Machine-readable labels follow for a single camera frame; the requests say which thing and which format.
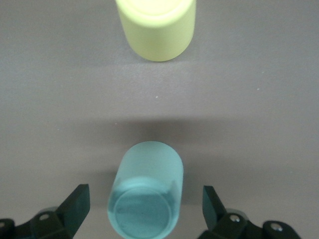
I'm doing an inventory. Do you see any brown table cover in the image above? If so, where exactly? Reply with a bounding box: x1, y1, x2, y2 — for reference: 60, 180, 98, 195
0, 0, 319, 239

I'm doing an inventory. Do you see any yellow plastic cup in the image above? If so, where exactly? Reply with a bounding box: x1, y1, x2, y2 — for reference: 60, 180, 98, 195
115, 0, 197, 62

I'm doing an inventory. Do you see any mint green plastic cup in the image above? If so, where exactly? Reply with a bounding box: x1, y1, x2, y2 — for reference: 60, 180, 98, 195
106, 141, 184, 239

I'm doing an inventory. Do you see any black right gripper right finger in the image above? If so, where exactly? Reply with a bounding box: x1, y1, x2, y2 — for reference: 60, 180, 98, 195
199, 185, 302, 239

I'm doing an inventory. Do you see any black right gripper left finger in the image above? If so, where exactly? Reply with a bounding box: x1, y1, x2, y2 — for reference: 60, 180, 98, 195
0, 183, 91, 239

